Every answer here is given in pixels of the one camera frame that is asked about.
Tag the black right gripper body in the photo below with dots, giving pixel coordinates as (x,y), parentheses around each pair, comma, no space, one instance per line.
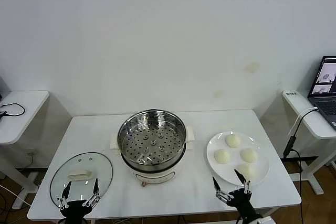
(242,200)

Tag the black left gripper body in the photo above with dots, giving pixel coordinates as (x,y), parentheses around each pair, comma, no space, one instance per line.
(74,209)

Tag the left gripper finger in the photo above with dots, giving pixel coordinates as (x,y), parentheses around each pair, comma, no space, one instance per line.
(64,197)
(95,192)

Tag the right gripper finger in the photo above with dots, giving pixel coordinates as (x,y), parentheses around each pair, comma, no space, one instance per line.
(246,186)
(223,195)

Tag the white steamed baozi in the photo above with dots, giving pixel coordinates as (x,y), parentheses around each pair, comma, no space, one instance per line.
(233,140)
(222,156)
(251,171)
(249,155)

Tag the round glass lid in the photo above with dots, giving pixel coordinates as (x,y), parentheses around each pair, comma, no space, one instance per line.
(86,161)

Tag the perforated steel steamer basket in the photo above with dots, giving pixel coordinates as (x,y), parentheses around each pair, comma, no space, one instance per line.
(136,142)

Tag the round white plate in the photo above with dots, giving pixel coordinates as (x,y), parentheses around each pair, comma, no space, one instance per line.
(223,174)

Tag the cream electric cooker pot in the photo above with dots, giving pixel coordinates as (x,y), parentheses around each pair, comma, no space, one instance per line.
(155,174)

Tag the white side table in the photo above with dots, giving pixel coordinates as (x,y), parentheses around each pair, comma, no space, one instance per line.
(23,108)
(302,103)

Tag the small label sticker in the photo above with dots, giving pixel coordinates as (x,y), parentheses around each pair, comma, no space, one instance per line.
(291,93)

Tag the grey open laptop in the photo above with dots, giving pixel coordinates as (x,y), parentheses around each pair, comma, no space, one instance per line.
(325,106)

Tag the white wall socket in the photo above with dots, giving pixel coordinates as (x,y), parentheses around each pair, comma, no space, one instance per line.
(31,152)

